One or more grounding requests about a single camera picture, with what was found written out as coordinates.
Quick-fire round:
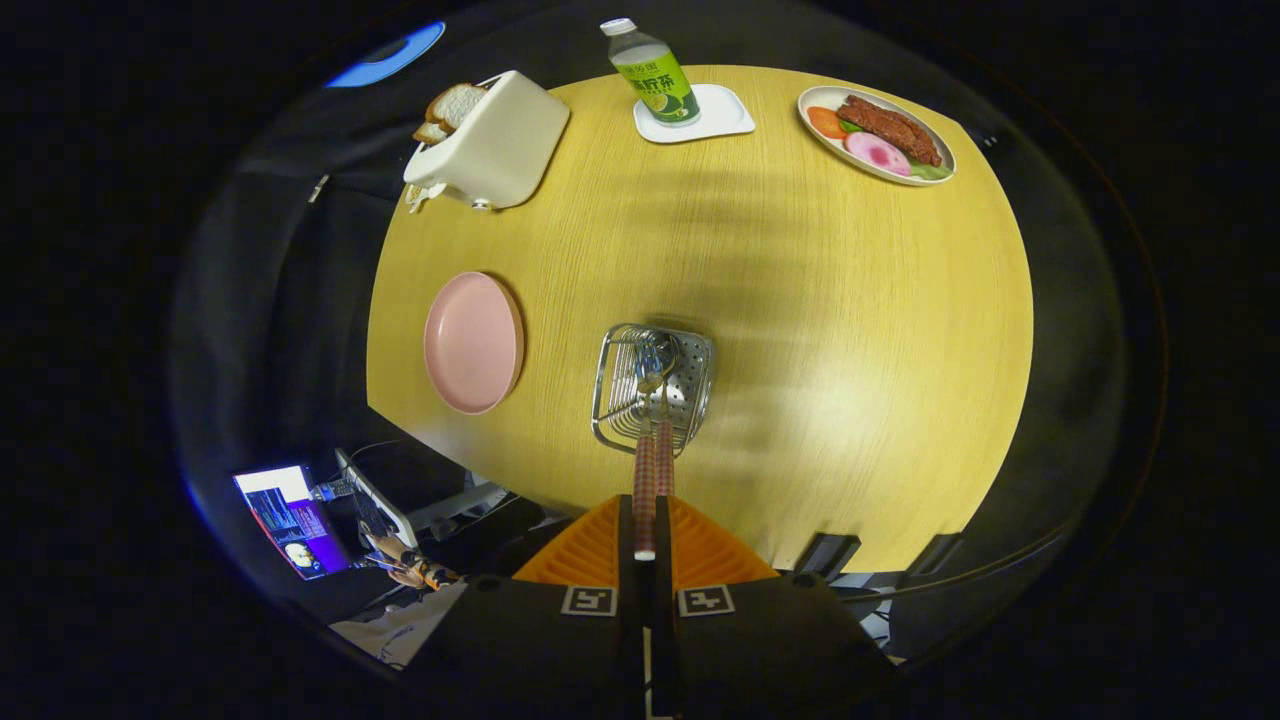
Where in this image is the open laptop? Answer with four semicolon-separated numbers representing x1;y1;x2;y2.
232;447;421;581

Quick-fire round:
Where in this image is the checkered handle spoon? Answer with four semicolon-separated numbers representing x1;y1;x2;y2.
635;330;681;499

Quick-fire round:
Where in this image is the white square coaster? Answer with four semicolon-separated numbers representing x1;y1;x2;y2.
633;83;757;145

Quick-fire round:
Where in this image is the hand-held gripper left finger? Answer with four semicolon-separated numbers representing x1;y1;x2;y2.
405;494;641;719

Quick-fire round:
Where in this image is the grey metal stand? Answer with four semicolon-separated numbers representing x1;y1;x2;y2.
410;480;511;533

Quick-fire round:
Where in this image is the green label drink bottle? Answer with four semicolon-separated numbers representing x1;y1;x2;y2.
600;17;702;128

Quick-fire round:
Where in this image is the brown meat slab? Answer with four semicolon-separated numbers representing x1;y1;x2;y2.
836;95;944;167

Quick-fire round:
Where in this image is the white oval food plate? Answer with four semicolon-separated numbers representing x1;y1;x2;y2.
797;85;958;188

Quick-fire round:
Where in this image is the white toaster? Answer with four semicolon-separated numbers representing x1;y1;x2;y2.
403;70;572;212

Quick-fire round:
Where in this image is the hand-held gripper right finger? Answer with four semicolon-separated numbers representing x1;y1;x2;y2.
655;494;896;719

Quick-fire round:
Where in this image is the metal drain basket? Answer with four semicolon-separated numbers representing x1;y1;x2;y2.
591;323;716;457

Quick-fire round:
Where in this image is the checkered handle fork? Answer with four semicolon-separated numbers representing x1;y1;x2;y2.
630;370;663;561

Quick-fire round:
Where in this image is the pink radish slice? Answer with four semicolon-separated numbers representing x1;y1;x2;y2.
845;131;913;178

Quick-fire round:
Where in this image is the dark flat bar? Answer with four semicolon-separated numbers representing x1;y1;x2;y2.
900;533;966;581
795;533;861;581

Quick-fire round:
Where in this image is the black backdrop cloth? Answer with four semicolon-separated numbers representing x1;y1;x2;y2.
165;0;1131;601

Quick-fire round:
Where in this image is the pink round plate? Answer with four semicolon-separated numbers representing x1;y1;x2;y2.
424;271;526;416

